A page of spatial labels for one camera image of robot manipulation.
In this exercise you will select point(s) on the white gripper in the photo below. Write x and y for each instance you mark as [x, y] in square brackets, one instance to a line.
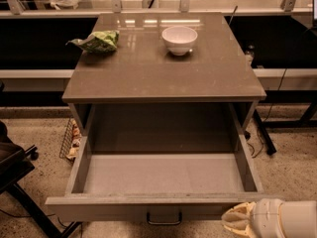
[266, 218]

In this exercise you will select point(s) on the grey top drawer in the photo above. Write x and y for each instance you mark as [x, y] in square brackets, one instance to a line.
[159, 163]

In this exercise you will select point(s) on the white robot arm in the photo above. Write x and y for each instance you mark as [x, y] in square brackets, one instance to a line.
[298, 219]

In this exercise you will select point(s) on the grey drawer cabinet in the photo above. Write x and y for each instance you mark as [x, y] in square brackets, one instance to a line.
[144, 71]

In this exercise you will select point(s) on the black table leg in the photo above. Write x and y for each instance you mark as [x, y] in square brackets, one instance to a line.
[270, 146]

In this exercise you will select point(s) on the white ceramic bowl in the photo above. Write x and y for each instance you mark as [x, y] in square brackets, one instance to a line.
[179, 40]

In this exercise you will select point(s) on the green chip bag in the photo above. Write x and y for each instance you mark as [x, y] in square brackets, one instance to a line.
[99, 42]

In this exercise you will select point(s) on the black office chair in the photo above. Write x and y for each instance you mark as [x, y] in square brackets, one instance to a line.
[14, 165]

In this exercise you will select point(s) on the wire basket with items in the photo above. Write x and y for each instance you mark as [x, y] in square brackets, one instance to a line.
[71, 142]

